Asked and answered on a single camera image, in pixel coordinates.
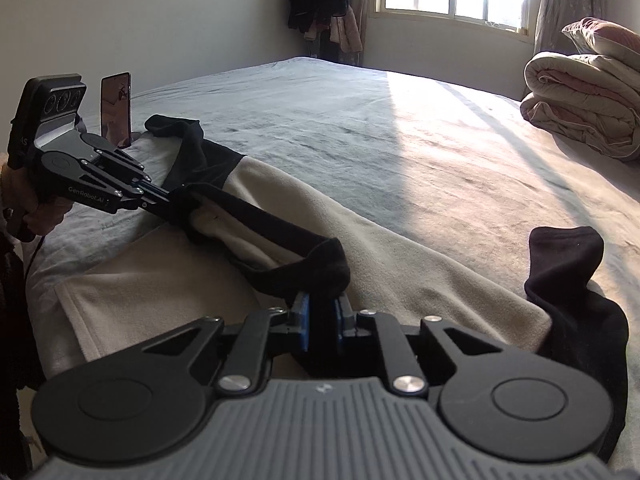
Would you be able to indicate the beige sweatshirt with black sleeves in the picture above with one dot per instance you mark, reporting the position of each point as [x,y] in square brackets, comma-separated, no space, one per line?
[375,260]

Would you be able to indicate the black phone stand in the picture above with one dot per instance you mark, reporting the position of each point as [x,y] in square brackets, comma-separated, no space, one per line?
[134,137]

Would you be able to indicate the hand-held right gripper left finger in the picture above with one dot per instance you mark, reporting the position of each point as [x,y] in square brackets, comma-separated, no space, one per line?
[301,320]

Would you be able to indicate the person's dark clothing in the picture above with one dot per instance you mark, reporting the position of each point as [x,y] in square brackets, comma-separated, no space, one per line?
[15,335]

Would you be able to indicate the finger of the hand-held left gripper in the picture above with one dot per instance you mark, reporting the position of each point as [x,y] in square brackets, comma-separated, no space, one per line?
[150,200]
[122,160]

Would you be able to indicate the person's left hand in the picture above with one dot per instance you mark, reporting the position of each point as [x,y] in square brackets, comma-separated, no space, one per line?
[40,217]

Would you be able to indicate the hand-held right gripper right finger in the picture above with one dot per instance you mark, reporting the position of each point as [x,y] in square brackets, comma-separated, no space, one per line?
[336,325]

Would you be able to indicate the pink hanging clothes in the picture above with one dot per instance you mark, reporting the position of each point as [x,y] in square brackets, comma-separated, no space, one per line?
[347,30]

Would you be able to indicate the folded beige pink quilt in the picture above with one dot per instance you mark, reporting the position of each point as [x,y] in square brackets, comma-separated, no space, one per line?
[585,95]

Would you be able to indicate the black smartphone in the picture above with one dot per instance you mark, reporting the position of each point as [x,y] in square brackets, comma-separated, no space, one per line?
[116,110]

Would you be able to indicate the grey pink pillow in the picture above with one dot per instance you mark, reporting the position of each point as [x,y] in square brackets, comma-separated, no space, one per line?
[615,35]

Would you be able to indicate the bed with grey sheet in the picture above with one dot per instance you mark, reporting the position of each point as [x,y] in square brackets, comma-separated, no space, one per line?
[350,135]

